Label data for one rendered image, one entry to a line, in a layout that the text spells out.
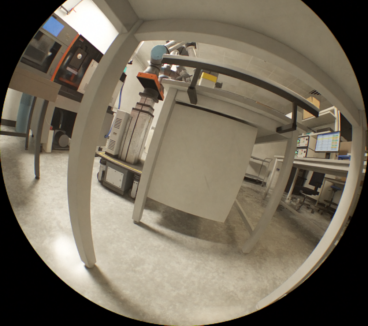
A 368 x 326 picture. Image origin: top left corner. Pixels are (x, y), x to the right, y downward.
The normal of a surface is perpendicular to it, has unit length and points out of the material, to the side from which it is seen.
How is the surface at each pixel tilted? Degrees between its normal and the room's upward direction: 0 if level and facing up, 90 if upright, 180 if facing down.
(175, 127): 90
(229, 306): 0
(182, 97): 90
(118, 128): 90
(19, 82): 90
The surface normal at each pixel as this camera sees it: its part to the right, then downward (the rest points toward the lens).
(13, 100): 0.94, 0.30
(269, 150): -0.16, -0.06
